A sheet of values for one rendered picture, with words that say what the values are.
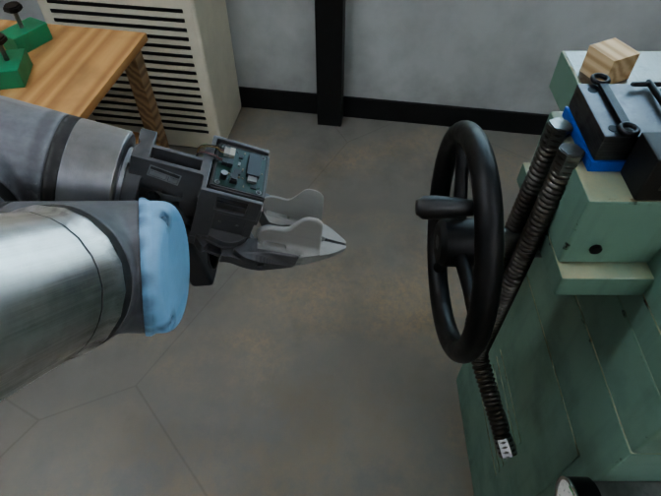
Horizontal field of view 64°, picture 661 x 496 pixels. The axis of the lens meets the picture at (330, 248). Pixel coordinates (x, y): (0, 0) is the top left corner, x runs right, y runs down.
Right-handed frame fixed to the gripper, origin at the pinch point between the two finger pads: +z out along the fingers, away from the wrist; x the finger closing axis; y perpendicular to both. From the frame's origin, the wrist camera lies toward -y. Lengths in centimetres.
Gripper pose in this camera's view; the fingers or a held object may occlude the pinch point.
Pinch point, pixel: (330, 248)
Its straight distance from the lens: 54.0
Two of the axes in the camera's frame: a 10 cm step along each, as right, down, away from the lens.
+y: 3.4, -6.0, -7.2
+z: 9.4, 2.3, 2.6
